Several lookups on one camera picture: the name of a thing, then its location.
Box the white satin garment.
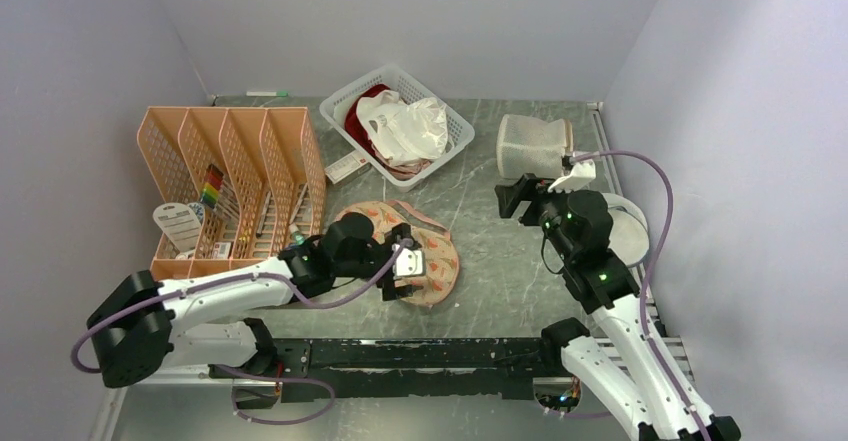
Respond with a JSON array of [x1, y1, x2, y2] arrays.
[[354, 90, 450, 167]]

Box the orange plastic file organizer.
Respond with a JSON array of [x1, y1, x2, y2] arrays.
[[137, 107, 327, 281]]

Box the white green marker pen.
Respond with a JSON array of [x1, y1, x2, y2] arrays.
[[245, 90, 289, 98]]

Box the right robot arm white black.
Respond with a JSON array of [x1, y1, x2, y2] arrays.
[[494, 175, 741, 440]]

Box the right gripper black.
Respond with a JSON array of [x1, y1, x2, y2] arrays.
[[496, 172, 581, 262]]

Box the small items in organizer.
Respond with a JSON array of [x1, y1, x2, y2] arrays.
[[210, 241, 233, 260]]

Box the white plastic laundry basket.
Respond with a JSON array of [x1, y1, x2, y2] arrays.
[[319, 63, 475, 192]]

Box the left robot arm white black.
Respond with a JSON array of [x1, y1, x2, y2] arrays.
[[71, 213, 426, 388]]

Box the base purple cable loop left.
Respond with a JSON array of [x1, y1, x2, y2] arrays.
[[218, 374, 340, 426]]

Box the white paper tag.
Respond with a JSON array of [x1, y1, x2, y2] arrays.
[[152, 203, 202, 253]]

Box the cylindrical white mesh laundry bag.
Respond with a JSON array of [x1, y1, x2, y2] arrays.
[[496, 114, 574, 180]]

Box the red velvet garment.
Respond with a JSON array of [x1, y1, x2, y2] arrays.
[[344, 84, 389, 156]]

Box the pink beige bra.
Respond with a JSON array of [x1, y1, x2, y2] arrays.
[[378, 159, 432, 181]]

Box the rainbow colour swatch card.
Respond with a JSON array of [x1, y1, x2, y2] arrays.
[[200, 164, 224, 211]]

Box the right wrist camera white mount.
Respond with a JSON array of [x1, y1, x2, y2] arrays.
[[547, 159, 596, 193]]

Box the small white red box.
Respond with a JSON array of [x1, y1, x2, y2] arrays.
[[325, 151, 371, 186]]

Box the left wrist camera silver box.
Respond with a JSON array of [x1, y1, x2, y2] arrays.
[[393, 248, 426, 279]]

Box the floral mesh laundry bag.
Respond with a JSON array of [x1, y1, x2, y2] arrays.
[[334, 200, 460, 307]]

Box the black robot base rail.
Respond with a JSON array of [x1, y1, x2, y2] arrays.
[[232, 318, 589, 410]]

